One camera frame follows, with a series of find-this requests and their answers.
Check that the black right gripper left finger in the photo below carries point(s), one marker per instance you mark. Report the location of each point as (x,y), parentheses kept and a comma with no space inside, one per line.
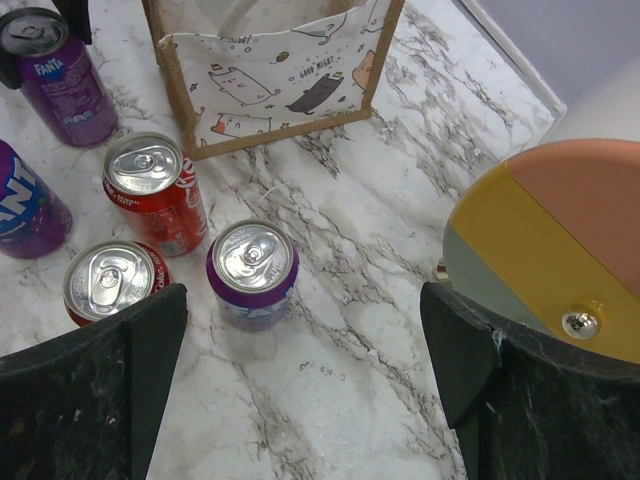
(89,404)

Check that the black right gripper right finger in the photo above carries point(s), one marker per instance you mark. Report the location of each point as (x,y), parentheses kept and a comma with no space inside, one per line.
(525,405)

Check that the red Coke can front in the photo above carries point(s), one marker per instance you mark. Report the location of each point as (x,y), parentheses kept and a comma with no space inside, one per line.
(110,276)

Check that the cream three-drawer round cabinet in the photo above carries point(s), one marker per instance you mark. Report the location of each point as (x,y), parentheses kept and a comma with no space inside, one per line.
(550,238)

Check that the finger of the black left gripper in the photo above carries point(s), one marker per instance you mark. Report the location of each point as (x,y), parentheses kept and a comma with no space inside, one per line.
(76,14)
(9,73)

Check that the purple fanta can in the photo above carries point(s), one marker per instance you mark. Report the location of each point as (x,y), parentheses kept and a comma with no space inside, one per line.
(252,267)
(34,220)

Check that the red coke can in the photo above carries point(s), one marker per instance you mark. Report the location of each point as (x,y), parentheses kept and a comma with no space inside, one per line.
(110,276)
(154,185)

